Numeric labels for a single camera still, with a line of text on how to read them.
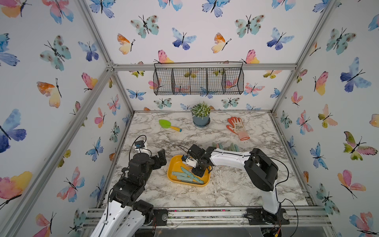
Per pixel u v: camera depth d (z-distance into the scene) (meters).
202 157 0.67
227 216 0.76
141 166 0.51
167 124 1.12
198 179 0.84
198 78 0.99
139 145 0.60
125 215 0.47
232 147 0.99
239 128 1.10
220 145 1.01
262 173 0.49
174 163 0.91
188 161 0.81
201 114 1.01
